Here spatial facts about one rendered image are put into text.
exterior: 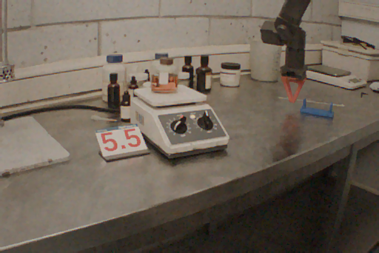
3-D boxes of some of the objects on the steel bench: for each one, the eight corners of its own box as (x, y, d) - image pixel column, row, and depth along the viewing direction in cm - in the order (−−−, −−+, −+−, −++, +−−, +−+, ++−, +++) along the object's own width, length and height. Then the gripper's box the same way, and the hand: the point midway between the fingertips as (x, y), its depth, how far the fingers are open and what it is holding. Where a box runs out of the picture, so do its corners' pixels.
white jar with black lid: (226, 81, 137) (226, 61, 135) (243, 84, 134) (244, 63, 131) (215, 84, 132) (216, 63, 130) (233, 87, 128) (235, 66, 126)
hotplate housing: (229, 149, 77) (232, 109, 75) (167, 161, 71) (168, 117, 69) (178, 117, 96) (179, 85, 93) (126, 125, 90) (126, 90, 87)
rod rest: (333, 115, 103) (334, 102, 102) (332, 117, 100) (334, 105, 99) (301, 109, 107) (302, 97, 106) (299, 112, 104) (300, 99, 103)
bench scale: (351, 91, 136) (352, 79, 135) (298, 77, 154) (299, 66, 153) (368, 86, 148) (369, 75, 147) (320, 74, 166) (320, 63, 165)
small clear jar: (125, 98, 112) (125, 75, 110) (132, 93, 118) (132, 72, 116) (143, 100, 111) (144, 77, 109) (150, 95, 116) (151, 72, 114)
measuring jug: (266, 73, 157) (268, 37, 152) (292, 79, 148) (294, 42, 143) (238, 78, 145) (240, 38, 140) (266, 84, 136) (268, 43, 131)
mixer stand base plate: (72, 160, 70) (71, 154, 69) (-23, 180, 58) (-24, 175, 58) (31, 119, 92) (31, 115, 92) (-37, 133, 80) (-38, 129, 80)
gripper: (304, 50, 96) (300, 108, 100) (309, 47, 104) (306, 100, 109) (280, 46, 98) (277, 103, 103) (286, 44, 107) (284, 96, 112)
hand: (292, 99), depth 106 cm, fingers closed
